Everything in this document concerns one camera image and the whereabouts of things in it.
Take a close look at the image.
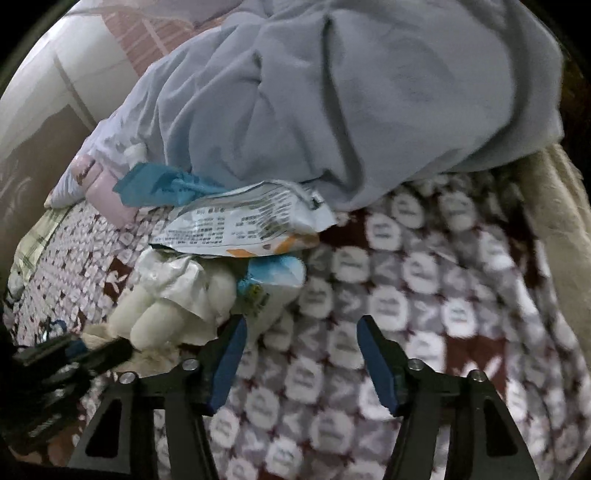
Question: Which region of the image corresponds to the pink insulated bottle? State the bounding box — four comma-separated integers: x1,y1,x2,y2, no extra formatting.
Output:
74,154,139,227

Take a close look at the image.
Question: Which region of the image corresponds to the printed blanket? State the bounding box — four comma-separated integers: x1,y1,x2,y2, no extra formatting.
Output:
7,171,578,480

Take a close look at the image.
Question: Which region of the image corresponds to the cream plush toy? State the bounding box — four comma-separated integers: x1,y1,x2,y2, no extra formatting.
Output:
108,268,236,352

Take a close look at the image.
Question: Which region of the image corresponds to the white orange snack wrapper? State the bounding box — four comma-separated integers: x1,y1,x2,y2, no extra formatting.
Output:
150,181,338,257

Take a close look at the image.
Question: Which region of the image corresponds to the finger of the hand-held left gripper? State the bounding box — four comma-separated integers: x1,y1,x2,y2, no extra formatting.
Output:
65,338,136,376
14,333,86,365

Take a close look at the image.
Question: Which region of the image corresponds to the green plaid sheet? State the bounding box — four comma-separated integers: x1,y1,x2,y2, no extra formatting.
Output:
11,210,70,296

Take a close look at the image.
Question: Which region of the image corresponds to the blue snack packet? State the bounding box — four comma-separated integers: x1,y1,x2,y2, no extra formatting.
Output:
113,163,227,208

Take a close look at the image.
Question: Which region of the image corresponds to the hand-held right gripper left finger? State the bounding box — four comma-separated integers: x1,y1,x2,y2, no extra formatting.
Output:
69,315,249,480

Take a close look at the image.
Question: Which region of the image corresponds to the beige fleece blanket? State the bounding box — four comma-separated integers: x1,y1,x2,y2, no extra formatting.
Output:
522,143,591,365

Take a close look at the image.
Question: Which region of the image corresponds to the crumpled white tissue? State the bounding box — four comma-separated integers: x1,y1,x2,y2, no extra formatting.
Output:
134,249,208,319

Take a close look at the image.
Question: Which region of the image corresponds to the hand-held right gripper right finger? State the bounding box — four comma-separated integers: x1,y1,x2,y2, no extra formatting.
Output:
357,315,539,480

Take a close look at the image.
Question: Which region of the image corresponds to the grey blue duvet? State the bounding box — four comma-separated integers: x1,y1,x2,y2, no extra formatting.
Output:
46,0,566,213

